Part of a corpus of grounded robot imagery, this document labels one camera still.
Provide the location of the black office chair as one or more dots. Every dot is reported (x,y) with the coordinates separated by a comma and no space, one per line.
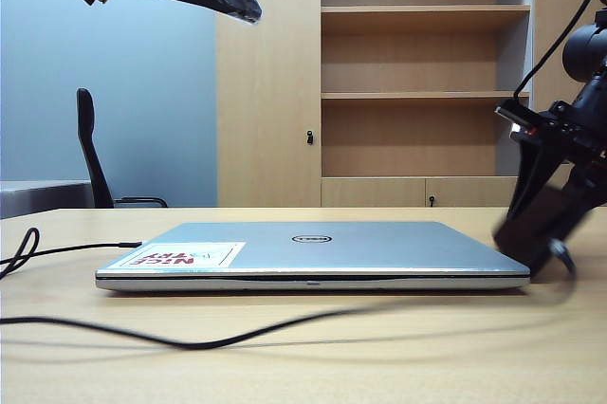
(92,162)

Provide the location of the light wooden cabinet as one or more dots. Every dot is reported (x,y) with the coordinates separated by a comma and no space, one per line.
(265,91)

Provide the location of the grey desk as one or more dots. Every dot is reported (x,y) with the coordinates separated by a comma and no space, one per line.
(38,197)

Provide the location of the white red laptop sticker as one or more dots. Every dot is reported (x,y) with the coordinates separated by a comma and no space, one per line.
(213,254)

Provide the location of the black cabinet key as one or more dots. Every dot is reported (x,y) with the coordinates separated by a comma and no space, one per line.
(309,137)
(431,200)

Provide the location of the silver Dell laptop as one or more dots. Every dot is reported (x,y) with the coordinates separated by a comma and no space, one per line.
(355,252)

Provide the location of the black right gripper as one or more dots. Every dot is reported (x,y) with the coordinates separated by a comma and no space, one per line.
(569,134)

